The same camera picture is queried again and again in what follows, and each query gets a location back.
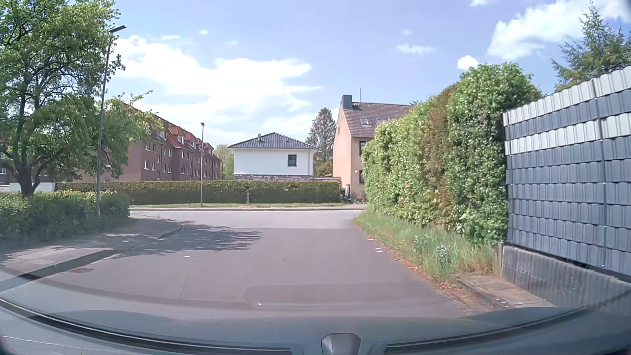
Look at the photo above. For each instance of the long red brick building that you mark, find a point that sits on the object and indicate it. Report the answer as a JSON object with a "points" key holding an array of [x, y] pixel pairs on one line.
{"points": [[167, 158]]}

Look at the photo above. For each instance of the grey slatted privacy fence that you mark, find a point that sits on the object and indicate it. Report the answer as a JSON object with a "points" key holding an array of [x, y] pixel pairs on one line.
{"points": [[567, 187]]}

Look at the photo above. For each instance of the grey asphalt road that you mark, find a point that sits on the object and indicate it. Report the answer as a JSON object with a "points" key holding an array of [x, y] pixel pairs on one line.
{"points": [[276, 246]]}

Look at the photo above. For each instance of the grey paved pavement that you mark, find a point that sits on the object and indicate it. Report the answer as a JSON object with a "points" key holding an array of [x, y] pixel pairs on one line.
{"points": [[74, 251]]}

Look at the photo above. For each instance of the tall green hedge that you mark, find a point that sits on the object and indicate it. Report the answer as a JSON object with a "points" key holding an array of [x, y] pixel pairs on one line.
{"points": [[443, 158]]}

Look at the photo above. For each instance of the low green bushes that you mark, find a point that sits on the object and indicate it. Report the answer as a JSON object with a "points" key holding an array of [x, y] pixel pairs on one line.
{"points": [[49, 212]]}

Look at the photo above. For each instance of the large leafy green tree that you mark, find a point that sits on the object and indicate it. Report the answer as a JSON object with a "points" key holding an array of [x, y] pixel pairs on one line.
{"points": [[44, 98]]}

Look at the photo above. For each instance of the beige house with brown roof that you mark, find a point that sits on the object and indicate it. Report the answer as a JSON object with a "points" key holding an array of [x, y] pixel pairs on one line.
{"points": [[352, 143]]}

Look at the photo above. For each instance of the car's own bonnet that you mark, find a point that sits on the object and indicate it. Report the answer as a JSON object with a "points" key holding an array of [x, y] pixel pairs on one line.
{"points": [[197, 335]]}

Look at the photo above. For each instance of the dark conifer tree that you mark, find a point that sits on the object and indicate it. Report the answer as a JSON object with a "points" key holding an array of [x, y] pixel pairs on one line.
{"points": [[321, 135]]}

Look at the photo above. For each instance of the white house with dark roof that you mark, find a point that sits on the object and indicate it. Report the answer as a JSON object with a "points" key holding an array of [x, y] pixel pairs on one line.
{"points": [[273, 158]]}

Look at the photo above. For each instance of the long trimmed green hedge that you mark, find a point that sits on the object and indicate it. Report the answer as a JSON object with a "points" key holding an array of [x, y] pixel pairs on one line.
{"points": [[222, 192]]}

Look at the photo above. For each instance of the low white wall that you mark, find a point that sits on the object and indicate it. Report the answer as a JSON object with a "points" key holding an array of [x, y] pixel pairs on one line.
{"points": [[34, 187]]}

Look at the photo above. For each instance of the paved driveway strip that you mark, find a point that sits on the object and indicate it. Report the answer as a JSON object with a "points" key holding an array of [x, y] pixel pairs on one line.
{"points": [[498, 291]]}

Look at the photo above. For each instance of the tall grey lamp post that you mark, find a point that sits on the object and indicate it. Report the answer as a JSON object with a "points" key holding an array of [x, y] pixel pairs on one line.
{"points": [[101, 128]]}

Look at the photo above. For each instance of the conifer tree behind fence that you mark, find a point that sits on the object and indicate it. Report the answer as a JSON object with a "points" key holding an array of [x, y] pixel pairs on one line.
{"points": [[596, 47]]}

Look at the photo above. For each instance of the grass verge with weeds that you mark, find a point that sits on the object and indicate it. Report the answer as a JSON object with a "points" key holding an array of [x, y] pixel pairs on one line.
{"points": [[429, 246]]}

